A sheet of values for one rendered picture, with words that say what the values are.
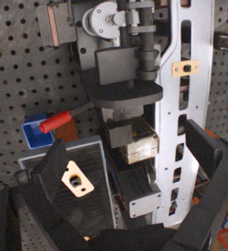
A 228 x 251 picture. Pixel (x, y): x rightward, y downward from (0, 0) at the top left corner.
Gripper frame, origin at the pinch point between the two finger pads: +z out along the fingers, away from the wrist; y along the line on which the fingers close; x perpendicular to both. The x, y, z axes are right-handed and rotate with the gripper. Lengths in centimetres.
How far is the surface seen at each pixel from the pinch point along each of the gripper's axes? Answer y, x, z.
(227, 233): 112, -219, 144
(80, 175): -9.0, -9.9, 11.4
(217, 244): 93, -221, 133
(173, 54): 14.5, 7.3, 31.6
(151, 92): 4.7, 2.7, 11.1
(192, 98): 19.9, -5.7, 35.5
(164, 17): 21, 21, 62
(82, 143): -7.0, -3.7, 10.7
